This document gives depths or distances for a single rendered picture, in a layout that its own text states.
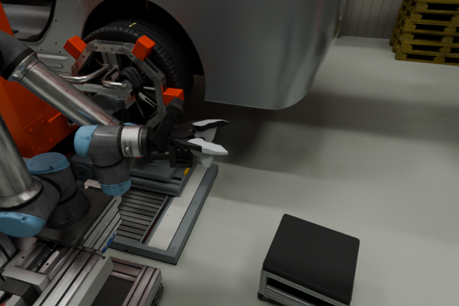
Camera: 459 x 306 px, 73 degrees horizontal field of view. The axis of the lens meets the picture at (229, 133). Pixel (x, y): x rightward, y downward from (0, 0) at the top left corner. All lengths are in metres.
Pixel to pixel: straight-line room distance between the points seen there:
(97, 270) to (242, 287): 0.94
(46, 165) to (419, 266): 1.97
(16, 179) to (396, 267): 1.91
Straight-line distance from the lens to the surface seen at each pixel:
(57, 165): 1.06
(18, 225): 1.00
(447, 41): 5.12
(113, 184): 0.83
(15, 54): 0.89
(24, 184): 0.96
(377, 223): 2.33
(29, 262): 1.23
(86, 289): 1.14
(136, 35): 1.73
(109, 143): 0.75
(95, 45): 1.78
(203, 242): 2.04
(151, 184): 2.20
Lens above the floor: 1.65
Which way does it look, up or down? 35 degrees down
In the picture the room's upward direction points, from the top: straight up
